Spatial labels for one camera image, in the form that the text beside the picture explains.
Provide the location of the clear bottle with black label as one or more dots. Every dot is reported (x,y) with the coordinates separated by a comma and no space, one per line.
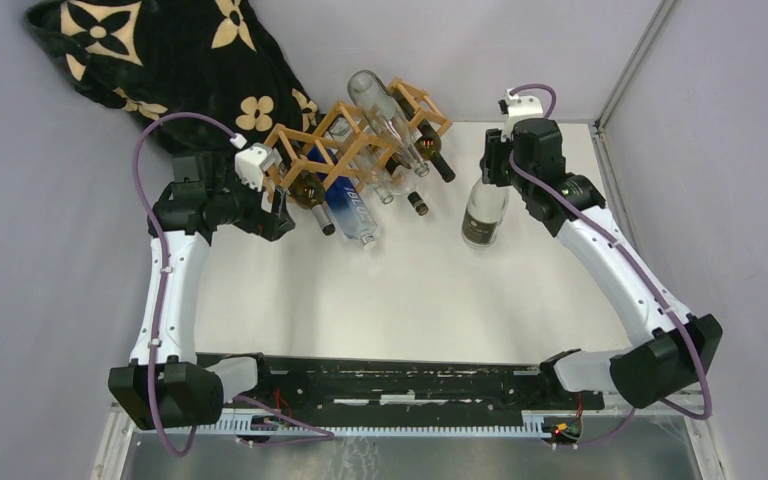
(484,213)

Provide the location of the dark wine bottle red label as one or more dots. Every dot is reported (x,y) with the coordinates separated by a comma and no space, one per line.
(427,140)

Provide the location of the dark bottle lower middle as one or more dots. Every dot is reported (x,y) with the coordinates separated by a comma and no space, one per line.
(402,181)

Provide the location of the tall clear glass bottle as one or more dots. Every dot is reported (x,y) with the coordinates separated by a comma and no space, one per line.
(385,118)

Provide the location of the dark green wine bottle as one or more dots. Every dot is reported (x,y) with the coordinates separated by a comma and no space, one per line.
(309,193)

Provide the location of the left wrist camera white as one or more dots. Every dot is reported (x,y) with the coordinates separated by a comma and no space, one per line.
(252,163)

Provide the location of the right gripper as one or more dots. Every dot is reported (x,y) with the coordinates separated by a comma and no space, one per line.
(491,162)

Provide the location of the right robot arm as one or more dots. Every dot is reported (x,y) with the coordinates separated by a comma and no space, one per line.
(670,348)

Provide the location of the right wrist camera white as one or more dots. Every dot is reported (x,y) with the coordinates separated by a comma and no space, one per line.
(517,107)

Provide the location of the blue glass bottle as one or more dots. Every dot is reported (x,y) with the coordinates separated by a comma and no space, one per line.
(344,209)

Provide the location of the black floral blanket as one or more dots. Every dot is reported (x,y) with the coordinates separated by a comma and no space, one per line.
(154,58)

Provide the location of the wooden wine rack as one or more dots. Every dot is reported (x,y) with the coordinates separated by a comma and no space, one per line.
(356,143)

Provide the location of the white cable duct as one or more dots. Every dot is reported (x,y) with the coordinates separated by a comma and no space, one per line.
(242,424)

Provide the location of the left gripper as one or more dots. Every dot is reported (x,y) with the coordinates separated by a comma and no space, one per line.
(261,222)

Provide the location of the aluminium frame profile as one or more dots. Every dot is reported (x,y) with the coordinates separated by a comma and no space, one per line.
(604,132)

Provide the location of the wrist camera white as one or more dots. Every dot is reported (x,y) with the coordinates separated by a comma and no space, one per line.
(517,107)
(252,163)

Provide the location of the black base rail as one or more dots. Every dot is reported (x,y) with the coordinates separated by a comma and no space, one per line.
(331,392)

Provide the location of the small clear bottle in rack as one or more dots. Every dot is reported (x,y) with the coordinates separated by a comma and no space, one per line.
(382,185)

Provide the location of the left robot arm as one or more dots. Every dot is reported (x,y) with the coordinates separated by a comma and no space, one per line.
(163,384)

